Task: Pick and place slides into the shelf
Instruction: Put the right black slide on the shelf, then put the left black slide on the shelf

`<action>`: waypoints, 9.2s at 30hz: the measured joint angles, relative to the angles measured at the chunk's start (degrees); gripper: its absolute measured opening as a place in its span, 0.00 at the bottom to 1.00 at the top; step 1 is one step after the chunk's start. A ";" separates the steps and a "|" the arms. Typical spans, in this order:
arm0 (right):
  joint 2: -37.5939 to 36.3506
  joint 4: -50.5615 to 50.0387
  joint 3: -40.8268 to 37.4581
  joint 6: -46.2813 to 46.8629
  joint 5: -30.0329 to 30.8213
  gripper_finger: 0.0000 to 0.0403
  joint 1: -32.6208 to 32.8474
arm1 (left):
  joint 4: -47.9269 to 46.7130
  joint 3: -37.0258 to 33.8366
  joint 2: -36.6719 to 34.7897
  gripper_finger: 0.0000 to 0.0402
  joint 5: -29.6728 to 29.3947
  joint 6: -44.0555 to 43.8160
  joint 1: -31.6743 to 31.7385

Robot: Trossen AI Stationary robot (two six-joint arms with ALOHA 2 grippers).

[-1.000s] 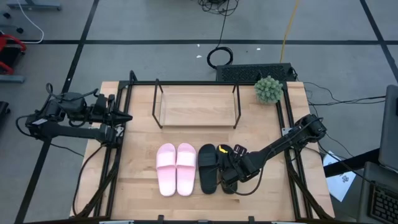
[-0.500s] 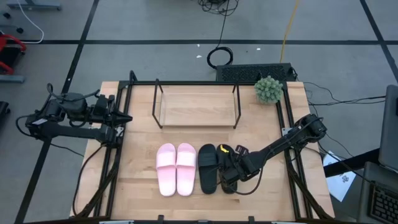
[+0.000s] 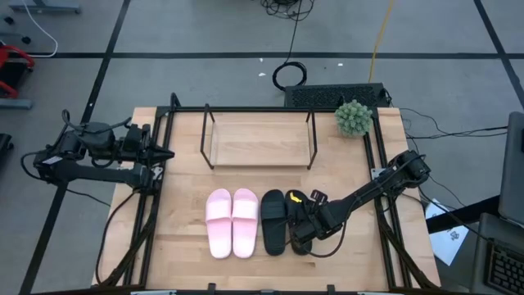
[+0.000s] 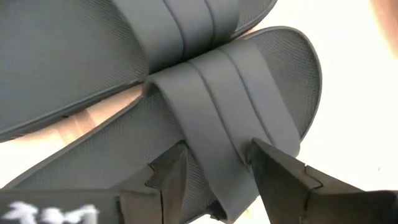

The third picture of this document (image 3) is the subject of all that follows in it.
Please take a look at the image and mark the pink rubber slide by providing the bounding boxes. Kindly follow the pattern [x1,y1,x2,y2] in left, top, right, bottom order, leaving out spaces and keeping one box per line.
[232,188,260,260]
[205,188,234,260]

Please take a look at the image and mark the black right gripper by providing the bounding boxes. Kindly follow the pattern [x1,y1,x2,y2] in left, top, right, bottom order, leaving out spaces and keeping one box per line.
[288,202,344,254]

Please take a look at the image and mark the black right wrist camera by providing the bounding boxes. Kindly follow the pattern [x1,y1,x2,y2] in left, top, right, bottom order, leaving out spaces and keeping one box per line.
[309,189,329,205]

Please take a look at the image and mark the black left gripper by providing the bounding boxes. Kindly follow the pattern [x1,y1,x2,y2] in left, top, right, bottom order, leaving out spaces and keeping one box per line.
[121,141,176,165]

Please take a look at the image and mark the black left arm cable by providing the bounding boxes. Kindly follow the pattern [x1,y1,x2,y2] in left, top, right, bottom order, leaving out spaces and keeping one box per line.
[94,190,138,286]

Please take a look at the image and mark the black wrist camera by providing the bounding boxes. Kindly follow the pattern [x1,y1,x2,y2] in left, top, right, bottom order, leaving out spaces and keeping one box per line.
[309,189,329,205]
[127,124,151,143]

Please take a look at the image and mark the green potted plant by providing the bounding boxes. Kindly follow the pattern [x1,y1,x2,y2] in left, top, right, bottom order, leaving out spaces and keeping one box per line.
[334,99,374,138]

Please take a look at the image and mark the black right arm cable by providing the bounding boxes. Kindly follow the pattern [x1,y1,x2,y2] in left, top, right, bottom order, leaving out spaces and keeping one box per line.
[301,220,349,260]

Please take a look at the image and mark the thin black floor cables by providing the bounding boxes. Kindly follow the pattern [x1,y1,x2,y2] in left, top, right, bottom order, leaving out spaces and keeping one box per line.
[399,107,508,141]

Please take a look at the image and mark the grey monitor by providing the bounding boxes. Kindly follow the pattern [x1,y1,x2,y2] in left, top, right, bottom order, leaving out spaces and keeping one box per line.
[497,111,524,229]

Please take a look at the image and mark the black keyboard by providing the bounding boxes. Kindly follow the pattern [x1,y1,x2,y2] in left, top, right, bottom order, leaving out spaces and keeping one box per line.
[485,241,524,295]

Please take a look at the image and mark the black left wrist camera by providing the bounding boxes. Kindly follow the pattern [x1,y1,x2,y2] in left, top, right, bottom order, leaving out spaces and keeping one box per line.
[127,124,151,143]

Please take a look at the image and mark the grey side desk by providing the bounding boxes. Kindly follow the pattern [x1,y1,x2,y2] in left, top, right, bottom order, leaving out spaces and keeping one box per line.
[469,211,524,295]

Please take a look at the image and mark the black coiled hanging cable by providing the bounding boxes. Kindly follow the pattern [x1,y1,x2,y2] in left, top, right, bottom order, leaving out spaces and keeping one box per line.
[272,0,308,92]

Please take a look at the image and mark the black slide with yellow mark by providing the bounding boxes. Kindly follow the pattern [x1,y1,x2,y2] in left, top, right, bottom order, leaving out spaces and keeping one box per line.
[284,188,315,256]

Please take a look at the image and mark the tangle of black cables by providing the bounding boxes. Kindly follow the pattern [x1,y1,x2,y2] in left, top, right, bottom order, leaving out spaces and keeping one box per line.
[260,0,316,22]

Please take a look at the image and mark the black desk beam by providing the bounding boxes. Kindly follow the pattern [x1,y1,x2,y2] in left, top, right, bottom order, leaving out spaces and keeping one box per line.
[425,195,503,235]

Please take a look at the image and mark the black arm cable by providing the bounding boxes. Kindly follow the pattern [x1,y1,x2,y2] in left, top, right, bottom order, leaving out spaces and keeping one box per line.
[94,190,138,286]
[301,220,349,260]

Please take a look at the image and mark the red and black cart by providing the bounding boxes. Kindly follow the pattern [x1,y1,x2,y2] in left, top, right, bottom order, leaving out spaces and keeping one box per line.
[0,43,36,100]

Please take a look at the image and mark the white paper sheet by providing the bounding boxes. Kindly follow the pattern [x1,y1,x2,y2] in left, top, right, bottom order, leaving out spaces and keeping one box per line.
[424,198,470,266]

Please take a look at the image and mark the grey desk foot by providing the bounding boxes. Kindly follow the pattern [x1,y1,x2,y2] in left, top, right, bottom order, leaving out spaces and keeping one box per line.
[0,98,34,111]
[7,0,82,15]

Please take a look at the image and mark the black perforated computer case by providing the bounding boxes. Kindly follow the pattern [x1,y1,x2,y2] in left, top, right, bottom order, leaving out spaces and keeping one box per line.
[284,83,391,109]

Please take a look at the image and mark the yellow hanging cable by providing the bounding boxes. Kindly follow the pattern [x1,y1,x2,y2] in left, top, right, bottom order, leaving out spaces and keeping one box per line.
[367,0,396,84]

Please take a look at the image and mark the white floor cable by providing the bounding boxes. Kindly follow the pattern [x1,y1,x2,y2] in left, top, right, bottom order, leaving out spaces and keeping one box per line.
[20,0,59,59]

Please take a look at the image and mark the plain black rubber slide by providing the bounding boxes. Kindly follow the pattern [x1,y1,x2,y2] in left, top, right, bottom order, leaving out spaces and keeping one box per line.
[260,188,287,256]

